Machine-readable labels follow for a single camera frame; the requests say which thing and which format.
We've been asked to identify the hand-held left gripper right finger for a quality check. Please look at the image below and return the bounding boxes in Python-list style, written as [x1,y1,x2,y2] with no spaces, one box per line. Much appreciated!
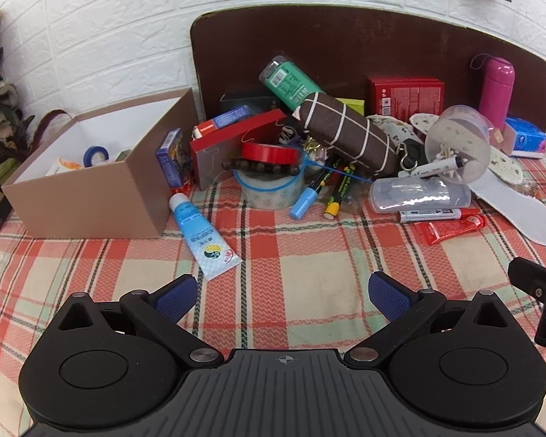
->
[343,271,513,369]

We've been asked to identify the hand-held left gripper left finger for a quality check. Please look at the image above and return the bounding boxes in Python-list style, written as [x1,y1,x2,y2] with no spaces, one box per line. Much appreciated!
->
[45,274,225,369]

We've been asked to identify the clear plastic case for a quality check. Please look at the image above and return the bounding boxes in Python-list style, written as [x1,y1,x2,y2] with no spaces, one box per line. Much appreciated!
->
[369,177,473,214]

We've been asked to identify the brown cardboard box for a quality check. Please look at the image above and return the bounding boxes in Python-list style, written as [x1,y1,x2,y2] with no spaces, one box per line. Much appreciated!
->
[1,88,202,240]

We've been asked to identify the clear cotton swab container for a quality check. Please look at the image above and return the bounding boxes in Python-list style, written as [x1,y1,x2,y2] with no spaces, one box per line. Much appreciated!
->
[425,104,495,188]

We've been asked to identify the white blue toothpaste tube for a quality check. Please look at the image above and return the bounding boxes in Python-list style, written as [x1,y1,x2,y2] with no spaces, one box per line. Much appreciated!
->
[169,192,244,282]

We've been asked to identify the plain white insole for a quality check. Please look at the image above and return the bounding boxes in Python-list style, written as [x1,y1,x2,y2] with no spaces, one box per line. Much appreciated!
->
[468,174,546,248]

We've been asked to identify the red tube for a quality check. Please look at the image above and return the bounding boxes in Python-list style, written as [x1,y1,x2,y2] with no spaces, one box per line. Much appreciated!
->
[412,214,488,247]

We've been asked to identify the white marker red cap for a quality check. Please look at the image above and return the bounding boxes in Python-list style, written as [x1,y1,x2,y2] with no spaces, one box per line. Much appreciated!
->
[396,208,482,225]

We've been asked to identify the red plaid cloth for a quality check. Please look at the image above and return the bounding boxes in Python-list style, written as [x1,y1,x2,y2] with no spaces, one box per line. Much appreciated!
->
[0,146,546,437]

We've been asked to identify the yellow capped marker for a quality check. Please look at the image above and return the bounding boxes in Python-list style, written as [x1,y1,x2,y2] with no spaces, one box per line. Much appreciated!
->
[323,164,361,220]

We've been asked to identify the patterned white insole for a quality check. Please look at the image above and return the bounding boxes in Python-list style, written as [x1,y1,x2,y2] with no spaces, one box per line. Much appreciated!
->
[408,112,447,141]
[365,115,425,147]
[488,145,525,184]

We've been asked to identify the blue capped marker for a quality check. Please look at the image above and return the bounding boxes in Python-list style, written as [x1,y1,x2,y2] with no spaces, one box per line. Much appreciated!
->
[289,157,342,220]

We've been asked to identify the blue zip tie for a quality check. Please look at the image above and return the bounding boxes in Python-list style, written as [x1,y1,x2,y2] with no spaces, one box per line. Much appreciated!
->
[306,158,375,185]

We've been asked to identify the white black marker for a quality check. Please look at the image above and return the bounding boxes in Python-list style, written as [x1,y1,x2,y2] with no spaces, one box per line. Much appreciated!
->
[397,156,466,179]

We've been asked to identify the blue card box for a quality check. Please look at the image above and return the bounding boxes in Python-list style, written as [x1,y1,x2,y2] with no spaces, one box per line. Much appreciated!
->
[155,128,195,193]

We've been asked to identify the blue tissue pack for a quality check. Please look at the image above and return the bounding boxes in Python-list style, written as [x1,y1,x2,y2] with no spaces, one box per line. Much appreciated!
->
[500,116,546,160]

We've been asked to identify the clear patterned tape roll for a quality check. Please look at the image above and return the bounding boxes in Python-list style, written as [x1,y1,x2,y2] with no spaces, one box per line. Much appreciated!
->
[233,164,306,210]

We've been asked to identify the black car key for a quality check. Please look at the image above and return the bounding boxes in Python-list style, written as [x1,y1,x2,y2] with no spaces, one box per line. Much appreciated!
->
[397,141,427,170]

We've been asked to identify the blue tape roll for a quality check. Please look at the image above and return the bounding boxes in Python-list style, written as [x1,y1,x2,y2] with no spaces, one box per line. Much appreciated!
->
[83,146,111,167]

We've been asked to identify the brown rolled pouch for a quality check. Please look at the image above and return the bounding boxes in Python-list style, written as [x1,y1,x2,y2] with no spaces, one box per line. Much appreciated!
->
[292,92,400,179]

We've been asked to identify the red tape roll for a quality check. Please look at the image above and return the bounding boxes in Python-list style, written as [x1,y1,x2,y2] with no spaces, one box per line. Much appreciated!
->
[241,141,304,165]

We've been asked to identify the orange white packet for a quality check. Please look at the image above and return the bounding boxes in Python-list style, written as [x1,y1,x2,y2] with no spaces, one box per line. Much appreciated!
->
[44,157,83,177]

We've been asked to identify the keyring bundle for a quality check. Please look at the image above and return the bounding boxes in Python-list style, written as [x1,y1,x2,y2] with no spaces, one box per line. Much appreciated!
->
[278,125,328,158]

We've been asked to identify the blue red toothpaste box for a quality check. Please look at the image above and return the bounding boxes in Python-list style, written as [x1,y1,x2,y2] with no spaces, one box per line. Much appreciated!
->
[192,105,256,141]

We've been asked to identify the pink bottle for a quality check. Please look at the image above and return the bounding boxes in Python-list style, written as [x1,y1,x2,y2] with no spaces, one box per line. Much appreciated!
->
[470,54,516,134]

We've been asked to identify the yellow green box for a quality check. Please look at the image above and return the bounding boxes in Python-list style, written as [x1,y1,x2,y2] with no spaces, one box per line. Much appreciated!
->
[336,98,366,118]

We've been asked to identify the black box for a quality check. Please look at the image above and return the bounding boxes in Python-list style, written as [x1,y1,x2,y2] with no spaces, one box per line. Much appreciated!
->
[219,92,284,115]

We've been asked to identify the green label bottle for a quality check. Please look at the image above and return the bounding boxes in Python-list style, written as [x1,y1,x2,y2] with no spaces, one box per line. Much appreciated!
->
[260,55,325,111]

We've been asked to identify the dark brown headboard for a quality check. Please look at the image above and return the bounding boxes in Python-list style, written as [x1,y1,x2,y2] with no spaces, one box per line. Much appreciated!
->
[190,4,546,152]

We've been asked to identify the brown bead bracelet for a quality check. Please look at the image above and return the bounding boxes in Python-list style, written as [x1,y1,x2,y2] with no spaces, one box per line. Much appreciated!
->
[221,157,302,178]

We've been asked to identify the dark red bag strap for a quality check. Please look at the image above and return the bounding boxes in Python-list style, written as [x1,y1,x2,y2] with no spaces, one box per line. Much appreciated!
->
[29,109,76,151]

